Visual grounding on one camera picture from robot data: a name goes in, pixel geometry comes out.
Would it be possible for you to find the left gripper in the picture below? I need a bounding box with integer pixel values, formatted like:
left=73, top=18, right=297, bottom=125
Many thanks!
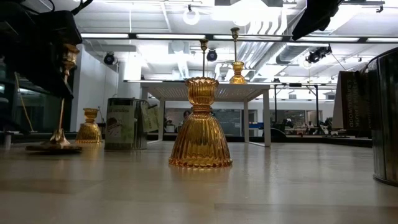
left=6, top=11, right=83, bottom=100

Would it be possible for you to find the amber ribbed glass candle holder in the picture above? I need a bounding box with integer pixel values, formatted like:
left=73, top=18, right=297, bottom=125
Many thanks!
left=74, top=108, right=103, bottom=144
left=168, top=77, right=233, bottom=169
left=229, top=61, right=248, bottom=85

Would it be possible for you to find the silver tin candle with tag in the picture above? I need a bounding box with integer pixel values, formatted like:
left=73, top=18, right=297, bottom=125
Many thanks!
left=104, top=97, right=161, bottom=152
left=331, top=46, right=398, bottom=187

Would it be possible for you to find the ceiling light strip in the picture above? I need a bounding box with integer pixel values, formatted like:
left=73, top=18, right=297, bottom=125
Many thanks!
left=136, top=34, right=206, bottom=40
left=80, top=33, right=130, bottom=39
left=366, top=37, right=398, bottom=44
left=295, top=36, right=360, bottom=42
left=213, top=34, right=284, bottom=41

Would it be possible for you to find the white perforated metal shelf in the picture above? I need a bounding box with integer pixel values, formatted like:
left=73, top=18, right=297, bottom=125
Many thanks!
left=140, top=81, right=272, bottom=147

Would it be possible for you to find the round white pendant lamp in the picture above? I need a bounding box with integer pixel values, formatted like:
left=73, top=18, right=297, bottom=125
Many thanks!
left=182, top=4, right=201, bottom=26

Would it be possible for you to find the silver ventilation duct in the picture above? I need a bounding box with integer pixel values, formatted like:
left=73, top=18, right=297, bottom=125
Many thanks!
left=236, top=0, right=343, bottom=66

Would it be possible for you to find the yellow cable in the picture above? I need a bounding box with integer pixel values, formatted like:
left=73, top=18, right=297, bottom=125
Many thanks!
left=14, top=72, right=34, bottom=133

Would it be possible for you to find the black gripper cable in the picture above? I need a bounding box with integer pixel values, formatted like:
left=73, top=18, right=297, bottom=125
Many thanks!
left=46, top=0, right=94, bottom=16

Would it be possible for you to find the small white post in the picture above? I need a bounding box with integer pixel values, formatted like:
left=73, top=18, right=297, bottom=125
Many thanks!
left=2, top=131, right=14, bottom=149

